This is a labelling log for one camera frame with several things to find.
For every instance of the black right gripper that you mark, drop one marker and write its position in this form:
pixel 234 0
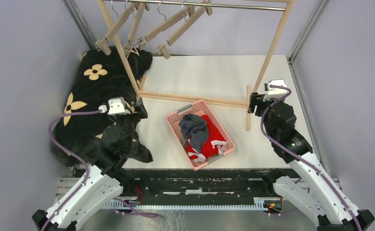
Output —
pixel 256 99

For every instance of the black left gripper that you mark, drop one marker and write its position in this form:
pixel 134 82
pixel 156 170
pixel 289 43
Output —
pixel 142 112

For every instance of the pink perforated plastic basket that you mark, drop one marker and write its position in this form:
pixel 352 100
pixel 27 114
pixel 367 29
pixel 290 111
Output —
pixel 198 108

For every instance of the dark striped boxer shorts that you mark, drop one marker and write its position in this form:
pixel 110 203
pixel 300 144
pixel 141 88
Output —
pixel 195 130

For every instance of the red printed underwear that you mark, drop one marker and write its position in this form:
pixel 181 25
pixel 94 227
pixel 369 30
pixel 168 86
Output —
pixel 216 145

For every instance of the wooden hanger holding striped boxers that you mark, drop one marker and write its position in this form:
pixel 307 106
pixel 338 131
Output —
pixel 188 22

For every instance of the wooden clip hanger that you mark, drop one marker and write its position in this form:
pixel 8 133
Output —
pixel 113 28
pixel 141 8

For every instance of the wooden hanger holding red underwear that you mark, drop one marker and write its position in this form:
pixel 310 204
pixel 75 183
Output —
pixel 169 22

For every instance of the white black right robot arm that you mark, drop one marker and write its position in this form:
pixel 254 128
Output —
pixel 326 206

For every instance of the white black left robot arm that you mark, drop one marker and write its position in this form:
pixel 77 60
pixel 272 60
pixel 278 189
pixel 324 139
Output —
pixel 104 176

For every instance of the empty wooden clip hanger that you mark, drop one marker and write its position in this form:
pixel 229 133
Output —
pixel 113 28

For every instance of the black beige flower blanket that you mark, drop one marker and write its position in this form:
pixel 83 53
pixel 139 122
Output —
pixel 99 78

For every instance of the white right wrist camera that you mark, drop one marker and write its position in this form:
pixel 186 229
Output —
pixel 275 89

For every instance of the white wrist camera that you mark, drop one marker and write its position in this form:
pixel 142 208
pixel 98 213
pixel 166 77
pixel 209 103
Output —
pixel 115 106
pixel 275 89

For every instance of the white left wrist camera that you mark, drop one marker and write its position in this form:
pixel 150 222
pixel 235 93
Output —
pixel 115 106

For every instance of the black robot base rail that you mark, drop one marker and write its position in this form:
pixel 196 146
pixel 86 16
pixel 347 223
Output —
pixel 206 189

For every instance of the wooden clothes rack frame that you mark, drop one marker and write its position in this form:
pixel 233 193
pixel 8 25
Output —
pixel 138 88

